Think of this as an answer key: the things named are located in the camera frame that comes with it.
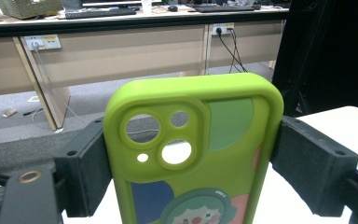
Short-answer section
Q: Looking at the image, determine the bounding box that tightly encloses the black metal stand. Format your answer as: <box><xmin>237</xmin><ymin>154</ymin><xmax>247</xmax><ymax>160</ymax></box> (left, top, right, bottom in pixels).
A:
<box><xmin>271</xmin><ymin>0</ymin><xmax>327</xmax><ymax>118</ymax></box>

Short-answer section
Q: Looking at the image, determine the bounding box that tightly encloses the black curtain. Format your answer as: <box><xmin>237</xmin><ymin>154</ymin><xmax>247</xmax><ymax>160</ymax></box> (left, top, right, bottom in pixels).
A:
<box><xmin>287</xmin><ymin>0</ymin><xmax>358</xmax><ymax>117</ymax></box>

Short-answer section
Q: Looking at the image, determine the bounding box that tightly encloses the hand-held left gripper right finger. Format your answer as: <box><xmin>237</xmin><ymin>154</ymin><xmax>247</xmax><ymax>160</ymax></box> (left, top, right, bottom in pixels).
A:
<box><xmin>270</xmin><ymin>115</ymin><xmax>358</xmax><ymax>217</ymax></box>

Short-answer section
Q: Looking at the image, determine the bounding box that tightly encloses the white power outlet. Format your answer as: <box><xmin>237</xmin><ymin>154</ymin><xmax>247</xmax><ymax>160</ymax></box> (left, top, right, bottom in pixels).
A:
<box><xmin>211</xmin><ymin>22</ymin><xmax>235</xmax><ymax>36</ymax></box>
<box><xmin>23</xmin><ymin>34</ymin><xmax>62</xmax><ymax>52</ymax></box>

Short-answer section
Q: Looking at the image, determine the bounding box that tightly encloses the green cartoon phone case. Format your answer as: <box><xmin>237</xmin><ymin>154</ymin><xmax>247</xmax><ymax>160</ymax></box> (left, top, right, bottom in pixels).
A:
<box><xmin>102</xmin><ymin>72</ymin><xmax>285</xmax><ymax>224</ymax></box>

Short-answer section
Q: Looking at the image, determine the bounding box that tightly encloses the beige wooden desk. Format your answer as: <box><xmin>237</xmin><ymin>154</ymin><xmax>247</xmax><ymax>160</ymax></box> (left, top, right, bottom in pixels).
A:
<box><xmin>0</xmin><ymin>7</ymin><xmax>290</xmax><ymax>132</ymax></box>

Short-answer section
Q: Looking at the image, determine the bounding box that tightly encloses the black power cable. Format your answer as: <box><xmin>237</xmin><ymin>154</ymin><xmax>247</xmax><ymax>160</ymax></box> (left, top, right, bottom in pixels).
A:
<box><xmin>227</xmin><ymin>27</ymin><xmax>241</xmax><ymax>75</ymax></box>
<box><xmin>215</xmin><ymin>27</ymin><xmax>249</xmax><ymax>74</ymax></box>

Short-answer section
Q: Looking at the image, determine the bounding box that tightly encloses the black pen on floor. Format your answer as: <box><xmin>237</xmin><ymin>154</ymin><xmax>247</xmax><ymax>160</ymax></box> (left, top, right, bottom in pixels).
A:
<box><xmin>22</xmin><ymin>107</ymin><xmax>45</xmax><ymax>117</ymax></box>

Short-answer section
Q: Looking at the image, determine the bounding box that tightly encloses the beige scrap on floor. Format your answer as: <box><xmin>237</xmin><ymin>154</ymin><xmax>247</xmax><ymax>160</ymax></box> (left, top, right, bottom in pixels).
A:
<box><xmin>1</xmin><ymin>106</ymin><xmax>19</xmax><ymax>119</ymax></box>

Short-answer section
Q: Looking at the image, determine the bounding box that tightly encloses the black computer keyboard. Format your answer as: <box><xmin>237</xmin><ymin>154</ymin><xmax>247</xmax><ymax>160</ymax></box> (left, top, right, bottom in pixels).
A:
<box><xmin>193</xmin><ymin>4</ymin><xmax>259</xmax><ymax>14</ymax></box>
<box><xmin>63</xmin><ymin>7</ymin><xmax>138</xmax><ymax>20</ymax></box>

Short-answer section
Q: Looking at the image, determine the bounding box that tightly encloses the woven wicker basket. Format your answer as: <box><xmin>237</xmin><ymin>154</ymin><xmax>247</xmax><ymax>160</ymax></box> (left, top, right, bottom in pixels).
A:
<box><xmin>0</xmin><ymin>0</ymin><xmax>64</xmax><ymax>21</ymax></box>

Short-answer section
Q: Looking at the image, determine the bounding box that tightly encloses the white cup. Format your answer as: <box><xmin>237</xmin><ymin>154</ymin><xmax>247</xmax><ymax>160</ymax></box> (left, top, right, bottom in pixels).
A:
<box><xmin>141</xmin><ymin>0</ymin><xmax>154</xmax><ymax>15</ymax></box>

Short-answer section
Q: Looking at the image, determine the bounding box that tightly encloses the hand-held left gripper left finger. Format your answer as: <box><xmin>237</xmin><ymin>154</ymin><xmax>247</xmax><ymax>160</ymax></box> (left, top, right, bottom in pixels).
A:
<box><xmin>53</xmin><ymin>117</ymin><xmax>113</xmax><ymax>218</ymax></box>

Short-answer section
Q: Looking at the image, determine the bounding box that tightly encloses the white floor cable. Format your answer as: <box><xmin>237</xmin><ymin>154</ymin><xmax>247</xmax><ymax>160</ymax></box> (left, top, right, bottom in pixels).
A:
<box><xmin>32</xmin><ymin>41</ymin><xmax>90</xmax><ymax>127</ymax></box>

